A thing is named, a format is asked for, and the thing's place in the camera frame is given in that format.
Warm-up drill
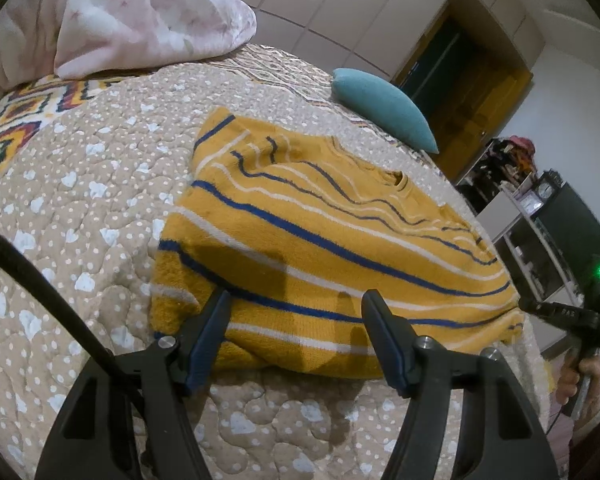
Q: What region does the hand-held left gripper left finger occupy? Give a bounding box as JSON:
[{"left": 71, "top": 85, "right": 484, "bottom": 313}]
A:
[{"left": 34, "top": 289, "right": 232, "bottom": 480}]

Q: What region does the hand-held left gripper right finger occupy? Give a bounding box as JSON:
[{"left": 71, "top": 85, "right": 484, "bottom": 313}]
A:
[{"left": 361, "top": 289, "right": 560, "bottom": 480}]

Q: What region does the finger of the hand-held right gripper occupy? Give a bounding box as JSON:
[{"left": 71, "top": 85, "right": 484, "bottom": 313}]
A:
[{"left": 518, "top": 296, "right": 587, "bottom": 331}]

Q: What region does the yellow striped sweater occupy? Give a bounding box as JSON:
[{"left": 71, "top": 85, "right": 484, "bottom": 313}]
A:
[{"left": 149, "top": 106, "right": 525, "bottom": 380}]

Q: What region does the person's right hand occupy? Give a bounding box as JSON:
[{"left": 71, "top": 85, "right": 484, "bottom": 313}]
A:
[{"left": 555, "top": 350, "right": 600, "bottom": 423}]

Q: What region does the white shelf unit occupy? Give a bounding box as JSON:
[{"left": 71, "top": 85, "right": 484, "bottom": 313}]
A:
[{"left": 475, "top": 170, "right": 588, "bottom": 356}]

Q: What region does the black television screen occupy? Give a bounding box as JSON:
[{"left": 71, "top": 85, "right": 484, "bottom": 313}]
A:
[{"left": 535, "top": 182, "right": 600, "bottom": 281}]

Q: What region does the small desk clock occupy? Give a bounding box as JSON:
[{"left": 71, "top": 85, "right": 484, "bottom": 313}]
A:
[{"left": 536, "top": 170, "right": 561, "bottom": 206}]

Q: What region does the beige dotted quilt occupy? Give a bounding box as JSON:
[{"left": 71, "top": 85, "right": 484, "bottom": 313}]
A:
[{"left": 0, "top": 42, "right": 551, "bottom": 480}]

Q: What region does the wooden door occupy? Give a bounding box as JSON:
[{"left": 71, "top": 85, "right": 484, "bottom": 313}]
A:
[{"left": 392, "top": 10, "right": 533, "bottom": 183}]

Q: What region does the teal pillow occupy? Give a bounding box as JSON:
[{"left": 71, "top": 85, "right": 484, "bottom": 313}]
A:
[{"left": 331, "top": 67, "right": 440, "bottom": 155}]

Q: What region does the colourful zigzag blanket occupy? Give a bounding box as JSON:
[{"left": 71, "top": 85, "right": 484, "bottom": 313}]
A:
[{"left": 0, "top": 74, "right": 126, "bottom": 196}]

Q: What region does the white wardrobe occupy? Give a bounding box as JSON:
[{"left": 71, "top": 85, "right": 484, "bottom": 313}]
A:
[{"left": 190, "top": 0, "right": 546, "bottom": 86}]

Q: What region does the pink floral duvet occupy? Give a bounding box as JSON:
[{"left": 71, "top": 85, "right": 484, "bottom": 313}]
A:
[{"left": 0, "top": 0, "right": 258, "bottom": 107}]

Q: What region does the black cable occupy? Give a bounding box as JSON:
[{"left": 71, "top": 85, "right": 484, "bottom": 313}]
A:
[{"left": 0, "top": 220, "right": 148, "bottom": 421}]

